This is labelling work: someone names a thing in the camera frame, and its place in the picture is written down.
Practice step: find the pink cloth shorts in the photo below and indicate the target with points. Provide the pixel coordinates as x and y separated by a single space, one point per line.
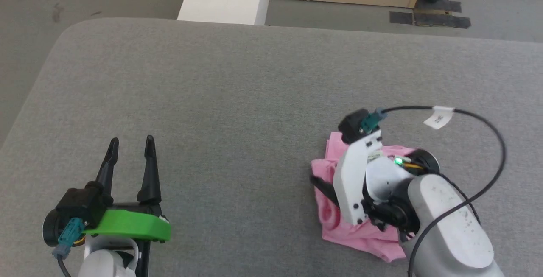
339 230

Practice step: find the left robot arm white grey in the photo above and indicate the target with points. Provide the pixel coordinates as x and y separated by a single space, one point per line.
106 262

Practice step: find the long black floor mat patch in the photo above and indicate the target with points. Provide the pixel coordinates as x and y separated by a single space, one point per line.
443 20

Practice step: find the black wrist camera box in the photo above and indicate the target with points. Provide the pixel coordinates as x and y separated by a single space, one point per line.
354 126
82 202

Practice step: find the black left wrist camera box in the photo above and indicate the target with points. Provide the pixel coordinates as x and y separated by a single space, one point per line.
82 202

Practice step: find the grey fabric sofa surface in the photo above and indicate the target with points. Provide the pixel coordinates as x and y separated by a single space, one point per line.
212 120

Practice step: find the small black floor mat patch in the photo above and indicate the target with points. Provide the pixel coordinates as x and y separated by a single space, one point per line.
401 18

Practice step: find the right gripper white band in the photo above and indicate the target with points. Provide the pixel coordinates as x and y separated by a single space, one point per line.
350 183

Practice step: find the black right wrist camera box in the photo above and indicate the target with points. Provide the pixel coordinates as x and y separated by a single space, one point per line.
354 126

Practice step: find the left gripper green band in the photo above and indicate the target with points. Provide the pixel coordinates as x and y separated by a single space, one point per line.
127 224

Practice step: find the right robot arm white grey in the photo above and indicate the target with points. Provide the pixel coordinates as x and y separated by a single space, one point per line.
445 226

